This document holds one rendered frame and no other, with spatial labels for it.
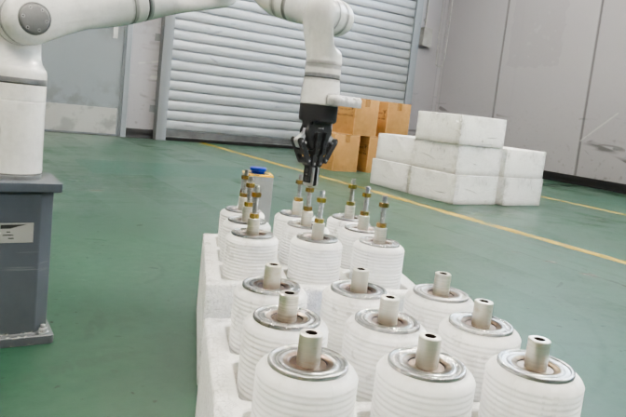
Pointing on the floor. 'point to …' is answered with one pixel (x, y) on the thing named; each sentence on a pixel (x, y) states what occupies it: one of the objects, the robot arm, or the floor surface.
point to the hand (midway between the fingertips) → (311, 176)
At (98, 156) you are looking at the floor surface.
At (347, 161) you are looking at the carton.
